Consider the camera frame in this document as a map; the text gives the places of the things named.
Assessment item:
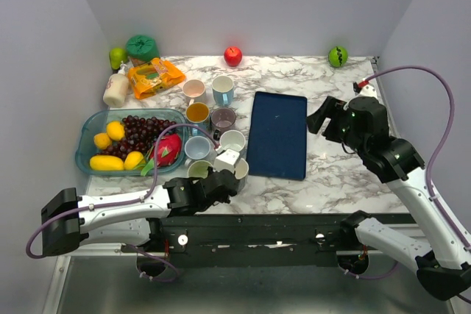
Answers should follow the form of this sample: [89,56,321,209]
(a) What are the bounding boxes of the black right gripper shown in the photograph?
[305,94,368,157]

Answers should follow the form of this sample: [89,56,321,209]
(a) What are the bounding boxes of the light green mug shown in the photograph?
[187,160,213,179]

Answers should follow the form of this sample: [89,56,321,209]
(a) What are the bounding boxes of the dark grey-blue mug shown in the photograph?
[234,158,249,193]

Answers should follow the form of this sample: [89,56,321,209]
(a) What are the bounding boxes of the blue mug white base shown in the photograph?
[217,130,246,154]

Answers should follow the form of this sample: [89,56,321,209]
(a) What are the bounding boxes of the purple mug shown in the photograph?
[210,107,236,141]

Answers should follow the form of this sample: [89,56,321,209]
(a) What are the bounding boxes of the blue butterfly mug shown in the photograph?
[185,102,210,137]

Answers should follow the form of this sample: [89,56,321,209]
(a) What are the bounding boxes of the light blue hexagonal mug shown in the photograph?
[211,76,235,107]

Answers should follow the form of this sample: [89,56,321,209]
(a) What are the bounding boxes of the pink mug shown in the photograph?
[183,79,207,105]

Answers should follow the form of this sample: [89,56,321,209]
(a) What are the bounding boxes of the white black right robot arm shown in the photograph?
[306,96,470,301]

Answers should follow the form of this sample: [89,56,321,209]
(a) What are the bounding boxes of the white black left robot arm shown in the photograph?
[40,170,239,257]

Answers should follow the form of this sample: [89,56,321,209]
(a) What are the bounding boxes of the dark blue tray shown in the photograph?
[247,91,307,180]

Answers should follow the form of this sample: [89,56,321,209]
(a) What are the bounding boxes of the red dragon fruit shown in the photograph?
[141,133,183,176]

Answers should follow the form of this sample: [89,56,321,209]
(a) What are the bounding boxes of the green watermelon ball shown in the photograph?
[328,46,348,68]

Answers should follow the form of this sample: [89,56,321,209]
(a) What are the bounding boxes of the dark purple grapes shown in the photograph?
[98,115,176,160]

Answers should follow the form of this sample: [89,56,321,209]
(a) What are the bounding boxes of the red apple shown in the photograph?
[223,46,243,67]

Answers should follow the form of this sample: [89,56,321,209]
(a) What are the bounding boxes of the orange snack bag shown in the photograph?
[127,58,186,100]

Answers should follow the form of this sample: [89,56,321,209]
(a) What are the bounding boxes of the clear blue plastic bowl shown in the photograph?
[75,108,185,176]

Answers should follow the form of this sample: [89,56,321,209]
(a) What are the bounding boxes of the cream lotion bottle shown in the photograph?
[103,62,130,108]

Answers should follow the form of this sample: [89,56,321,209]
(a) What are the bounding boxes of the green wrapped cup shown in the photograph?
[125,35,160,67]

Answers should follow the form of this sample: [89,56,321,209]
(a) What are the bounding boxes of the green pear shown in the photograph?
[109,47,128,70]

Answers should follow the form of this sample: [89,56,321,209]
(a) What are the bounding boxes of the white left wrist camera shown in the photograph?
[213,149,241,174]

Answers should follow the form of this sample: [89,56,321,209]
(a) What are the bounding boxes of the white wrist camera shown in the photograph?
[343,80,378,110]
[213,149,241,174]

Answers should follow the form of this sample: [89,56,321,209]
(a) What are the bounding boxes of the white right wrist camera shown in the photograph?
[343,80,378,110]

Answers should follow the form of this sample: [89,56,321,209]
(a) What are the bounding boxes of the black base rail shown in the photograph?
[75,213,428,269]

